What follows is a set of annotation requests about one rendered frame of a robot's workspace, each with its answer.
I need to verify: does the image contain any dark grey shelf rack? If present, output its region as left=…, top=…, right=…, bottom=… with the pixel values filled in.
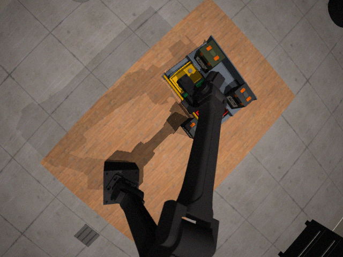
left=162, top=35, right=246, bottom=124

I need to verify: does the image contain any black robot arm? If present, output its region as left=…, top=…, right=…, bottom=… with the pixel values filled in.
left=106, top=71, right=227, bottom=257

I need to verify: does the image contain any yellow bin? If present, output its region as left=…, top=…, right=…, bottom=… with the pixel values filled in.
left=169, top=62, right=202, bottom=94

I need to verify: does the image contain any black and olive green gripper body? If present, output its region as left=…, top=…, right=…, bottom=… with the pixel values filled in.
left=181, top=99, right=199, bottom=114

